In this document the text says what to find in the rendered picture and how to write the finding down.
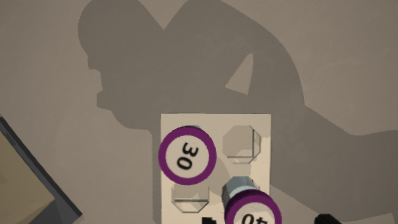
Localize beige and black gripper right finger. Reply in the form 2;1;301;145
314;214;342;224

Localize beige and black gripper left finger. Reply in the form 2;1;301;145
202;217;217;224

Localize beige tube rack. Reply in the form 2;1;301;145
161;113;271;224

